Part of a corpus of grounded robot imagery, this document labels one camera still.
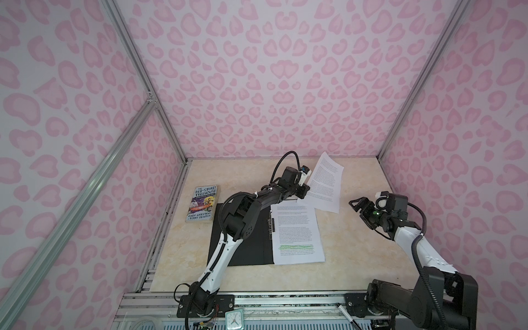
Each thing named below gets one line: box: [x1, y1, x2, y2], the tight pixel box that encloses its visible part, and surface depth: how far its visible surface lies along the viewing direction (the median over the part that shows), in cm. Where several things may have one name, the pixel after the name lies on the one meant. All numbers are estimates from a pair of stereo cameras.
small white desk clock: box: [224, 308, 245, 330], surface depth 70 cm
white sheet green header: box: [270, 199, 326, 266], surface depth 92 cm
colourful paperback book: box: [184, 184, 220, 223], surface depth 101 cm
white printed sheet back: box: [297, 151, 345, 214], surface depth 107 cm
